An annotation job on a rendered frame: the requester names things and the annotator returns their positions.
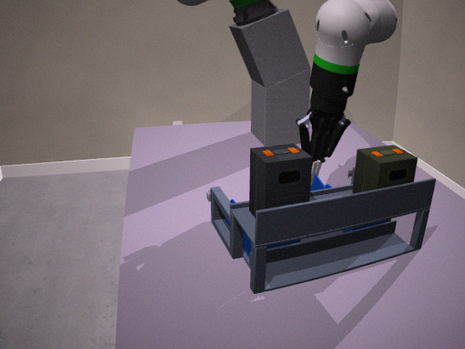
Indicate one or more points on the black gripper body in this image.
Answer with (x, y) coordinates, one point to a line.
(320, 104)

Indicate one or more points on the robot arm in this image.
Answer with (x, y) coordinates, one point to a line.
(343, 28)

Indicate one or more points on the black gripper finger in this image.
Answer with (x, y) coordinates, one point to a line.
(311, 146)
(330, 143)

